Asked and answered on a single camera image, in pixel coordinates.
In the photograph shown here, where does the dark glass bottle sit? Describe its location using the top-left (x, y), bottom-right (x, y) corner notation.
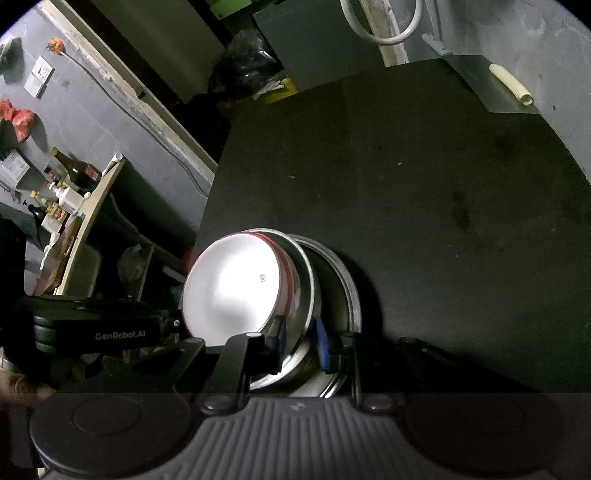
top-left (50, 147), bottom-right (100, 195)

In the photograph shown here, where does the cream door frame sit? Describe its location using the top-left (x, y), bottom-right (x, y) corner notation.
top-left (48, 0), bottom-right (410, 174)

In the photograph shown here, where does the black plastic bag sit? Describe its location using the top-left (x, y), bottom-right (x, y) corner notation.
top-left (208, 28), bottom-right (287, 100)

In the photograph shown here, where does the stainless steel plate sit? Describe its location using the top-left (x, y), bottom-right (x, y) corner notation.
top-left (291, 234), bottom-right (363, 399)
top-left (295, 238), bottom-right (354, 398)

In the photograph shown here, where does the white hose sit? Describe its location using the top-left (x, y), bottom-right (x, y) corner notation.
top-left (340, 0), bottom-right (423, 46)

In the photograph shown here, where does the white ceramic bowl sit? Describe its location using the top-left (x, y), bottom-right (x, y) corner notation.
top-left (272, 241), bottom-right (301, 324)
top-left (181, 232), bottom-right (296, 348)

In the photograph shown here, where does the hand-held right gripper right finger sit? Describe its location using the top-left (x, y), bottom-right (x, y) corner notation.
top-left (315, 318), bottom-right (543, 412)

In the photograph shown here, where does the white wall paper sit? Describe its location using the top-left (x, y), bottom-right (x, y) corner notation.
top-left (0, 150), bottom-right (31, 188)

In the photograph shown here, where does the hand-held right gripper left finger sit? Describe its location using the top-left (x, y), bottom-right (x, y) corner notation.
top-left (92, 318), bottom-right (287, 412)

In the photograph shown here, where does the grey metal wall shelf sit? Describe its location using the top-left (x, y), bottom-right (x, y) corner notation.
top-left (422, 34), bottom-right (541, 114)

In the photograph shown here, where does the wooden shelf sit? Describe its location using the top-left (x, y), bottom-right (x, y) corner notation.
top-left (34, 154), bottom-right (125, 297)

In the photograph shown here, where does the white plastic bottle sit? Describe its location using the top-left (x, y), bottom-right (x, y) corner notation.
top-left (53, 182), bottom-right (86, 211)

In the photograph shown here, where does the person's left hand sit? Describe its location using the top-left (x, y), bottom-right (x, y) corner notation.
top-left (0, 369), bottom-right (54, 408)

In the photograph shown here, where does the yellow box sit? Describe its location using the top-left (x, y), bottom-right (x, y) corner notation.
top-left (256, 76), bottom-right (301, 110)

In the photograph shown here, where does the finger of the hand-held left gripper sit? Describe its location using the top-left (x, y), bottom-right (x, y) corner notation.
top-left (157, 305), bottom-right (186, 345)

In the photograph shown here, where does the stainless steel bowl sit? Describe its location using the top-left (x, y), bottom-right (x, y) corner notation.
top-left (240, 227), bottom-right (320, 392)

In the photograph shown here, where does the grey cabinet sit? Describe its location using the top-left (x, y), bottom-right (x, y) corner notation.
top-left (253, 0), bottom-right (387, 93)

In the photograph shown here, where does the cream paper roll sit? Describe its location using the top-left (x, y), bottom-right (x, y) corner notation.
top-left (488, 64), bottom-right (534, 106)

